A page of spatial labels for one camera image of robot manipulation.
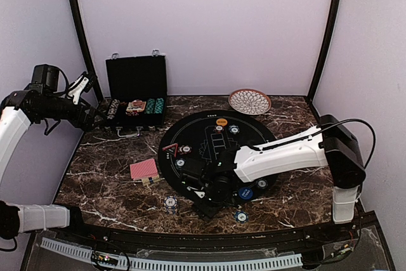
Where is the black poker chip case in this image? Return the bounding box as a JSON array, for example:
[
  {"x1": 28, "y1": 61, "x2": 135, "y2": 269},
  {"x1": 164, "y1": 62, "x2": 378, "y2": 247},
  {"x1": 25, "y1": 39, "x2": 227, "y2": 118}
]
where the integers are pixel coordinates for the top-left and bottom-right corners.
[{"x1": 105, "y1": 55, "x2": 167, "y2": 135}]

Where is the blue white chip stack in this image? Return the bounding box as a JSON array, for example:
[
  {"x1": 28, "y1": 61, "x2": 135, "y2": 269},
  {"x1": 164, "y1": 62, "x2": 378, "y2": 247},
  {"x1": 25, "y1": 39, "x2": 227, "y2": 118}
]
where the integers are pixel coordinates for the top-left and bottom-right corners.
[{"x1": 164, "y1": 196, "x2": 178, "y2": 215}]

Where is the red playing card deck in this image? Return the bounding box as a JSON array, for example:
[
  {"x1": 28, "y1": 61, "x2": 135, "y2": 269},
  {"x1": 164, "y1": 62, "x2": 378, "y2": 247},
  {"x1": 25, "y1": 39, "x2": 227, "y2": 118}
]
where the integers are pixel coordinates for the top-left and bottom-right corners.
[{"x1": 130, "y1": 159, "x2": 160, "y2": 185}]

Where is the right black frame post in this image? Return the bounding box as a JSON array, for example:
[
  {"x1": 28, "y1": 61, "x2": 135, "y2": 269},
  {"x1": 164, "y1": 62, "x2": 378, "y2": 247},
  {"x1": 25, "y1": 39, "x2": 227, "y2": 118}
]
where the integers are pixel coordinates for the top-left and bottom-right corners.
[{"x1": 306, "y1": 0, "x2": 340, "y2": 105}]

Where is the orange big blind button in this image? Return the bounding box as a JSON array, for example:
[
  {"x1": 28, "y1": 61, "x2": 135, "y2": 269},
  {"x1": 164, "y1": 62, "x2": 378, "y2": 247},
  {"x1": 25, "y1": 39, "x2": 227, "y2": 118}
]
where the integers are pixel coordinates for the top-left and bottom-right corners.
[{"x1": 216, "y1": 118, "x2": 228, "y2": 126}]

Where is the brown chip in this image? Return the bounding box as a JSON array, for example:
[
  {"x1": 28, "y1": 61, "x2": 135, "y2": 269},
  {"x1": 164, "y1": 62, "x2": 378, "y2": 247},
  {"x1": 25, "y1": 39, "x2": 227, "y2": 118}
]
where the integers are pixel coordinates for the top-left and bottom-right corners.
[
  {"x1": 214, "y1": 126, "x2": 224, "y2": 133},
  {"x1": 178, "y1": 145, "x2": 192, "y2": 154}
]

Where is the white slotted cable duct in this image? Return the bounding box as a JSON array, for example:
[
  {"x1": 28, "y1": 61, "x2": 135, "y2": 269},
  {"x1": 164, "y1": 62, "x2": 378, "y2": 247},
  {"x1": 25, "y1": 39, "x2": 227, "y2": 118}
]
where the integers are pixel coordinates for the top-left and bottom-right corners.
[{"x1": 40, "y1": 237, "x2": 303, "y2": 270}]

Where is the green chip row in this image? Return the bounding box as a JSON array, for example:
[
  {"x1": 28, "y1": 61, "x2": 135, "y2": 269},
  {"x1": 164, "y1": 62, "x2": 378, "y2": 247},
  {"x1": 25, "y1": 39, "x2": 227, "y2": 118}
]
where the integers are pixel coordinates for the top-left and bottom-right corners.
[{"x1": 145, "y1": 98, "x2": 155, "y2": 114}]

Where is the black frame post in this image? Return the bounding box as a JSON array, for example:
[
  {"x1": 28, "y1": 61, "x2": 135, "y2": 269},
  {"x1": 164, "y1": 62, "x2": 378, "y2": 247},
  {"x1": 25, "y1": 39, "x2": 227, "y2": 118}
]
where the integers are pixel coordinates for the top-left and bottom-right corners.
[
  {"x1": 62, "y1": 0, "x2": 104, "y2": 103},
  {"x1": 306, "y1": 0, "x2": 340, "y2": 105}
]

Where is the blue small blind button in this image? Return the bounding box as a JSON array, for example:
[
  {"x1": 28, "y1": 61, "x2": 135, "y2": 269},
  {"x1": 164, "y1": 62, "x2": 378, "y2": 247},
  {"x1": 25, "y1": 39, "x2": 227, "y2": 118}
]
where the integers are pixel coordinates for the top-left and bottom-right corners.
[{"x1": 238, "y1": 187, "x2": 253, "y2": 201}]

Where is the patterned ceramic plate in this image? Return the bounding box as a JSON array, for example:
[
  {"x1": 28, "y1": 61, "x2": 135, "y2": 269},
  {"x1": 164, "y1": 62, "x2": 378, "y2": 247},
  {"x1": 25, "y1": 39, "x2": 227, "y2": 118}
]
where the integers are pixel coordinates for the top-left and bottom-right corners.
[{"x1": 228, "y1": 89, "x2": 272, "y2": 116}]

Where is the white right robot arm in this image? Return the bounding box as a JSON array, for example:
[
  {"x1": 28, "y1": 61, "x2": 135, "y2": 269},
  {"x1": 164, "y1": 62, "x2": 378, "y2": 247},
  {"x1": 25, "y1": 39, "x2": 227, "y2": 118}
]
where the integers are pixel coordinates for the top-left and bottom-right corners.
[{"x1": 175, "y1": 115, "x2": 367, "y2": 242}]

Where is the round black poker mat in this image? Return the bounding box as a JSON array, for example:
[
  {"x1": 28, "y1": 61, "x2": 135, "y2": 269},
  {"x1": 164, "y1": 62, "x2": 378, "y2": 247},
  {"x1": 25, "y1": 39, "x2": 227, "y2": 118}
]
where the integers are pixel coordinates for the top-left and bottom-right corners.
[{"x1": 158, "y1": 110, "x2": 277, "y2": 206}]

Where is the single blue chip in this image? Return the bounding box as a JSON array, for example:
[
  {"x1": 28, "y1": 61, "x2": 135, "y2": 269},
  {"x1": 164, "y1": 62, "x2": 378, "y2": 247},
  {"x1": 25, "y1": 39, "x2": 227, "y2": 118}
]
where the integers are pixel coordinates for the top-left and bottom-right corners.
[{"x1": 229, "y1": 125, "x2": 240, "y2": 135}]

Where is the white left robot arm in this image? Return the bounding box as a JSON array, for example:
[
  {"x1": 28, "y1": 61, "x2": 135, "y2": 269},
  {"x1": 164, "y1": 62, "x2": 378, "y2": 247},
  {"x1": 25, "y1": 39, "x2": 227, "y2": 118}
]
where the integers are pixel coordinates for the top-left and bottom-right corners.
[{"x1": 1, "y1": 64, "x2": 98, "y2": 243}]

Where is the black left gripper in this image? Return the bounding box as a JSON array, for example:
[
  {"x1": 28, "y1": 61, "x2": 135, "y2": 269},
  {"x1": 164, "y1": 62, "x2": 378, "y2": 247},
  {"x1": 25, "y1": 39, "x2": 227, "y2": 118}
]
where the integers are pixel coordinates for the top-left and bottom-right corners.
[{"x1": 37, "y1": 95, "x2": 107, "y2": 132}]

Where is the teal chip row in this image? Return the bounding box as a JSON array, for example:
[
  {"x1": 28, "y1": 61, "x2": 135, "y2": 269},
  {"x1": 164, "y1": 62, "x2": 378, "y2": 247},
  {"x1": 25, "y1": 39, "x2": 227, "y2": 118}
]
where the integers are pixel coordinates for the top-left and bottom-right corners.
[{"x1": 154, "y1": 98, "x2": 165, "y2": 114}]

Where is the boxed card deck in case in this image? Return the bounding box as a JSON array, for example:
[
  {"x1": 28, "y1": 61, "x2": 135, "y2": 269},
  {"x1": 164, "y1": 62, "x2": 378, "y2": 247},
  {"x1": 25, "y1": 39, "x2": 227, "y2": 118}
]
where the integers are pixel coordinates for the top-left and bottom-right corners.
[{"x1": 126, "y1": 100, "x2": 147, "y2": 116}]

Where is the red triangular all-in button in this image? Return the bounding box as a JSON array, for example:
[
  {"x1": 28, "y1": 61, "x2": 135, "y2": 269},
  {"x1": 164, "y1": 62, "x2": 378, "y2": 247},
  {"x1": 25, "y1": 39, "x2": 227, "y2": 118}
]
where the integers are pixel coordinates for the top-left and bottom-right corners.
[{"x1": 162, "y1": 143, "x2": 178, "y2": 157}]

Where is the left black frame post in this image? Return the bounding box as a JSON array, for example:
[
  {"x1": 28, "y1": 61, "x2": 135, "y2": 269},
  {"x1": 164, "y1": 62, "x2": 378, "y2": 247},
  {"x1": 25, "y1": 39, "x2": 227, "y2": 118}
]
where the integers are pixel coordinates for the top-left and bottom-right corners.
[{"x1": 62, "y1": 0, "x2": 104, "y2": 103}]

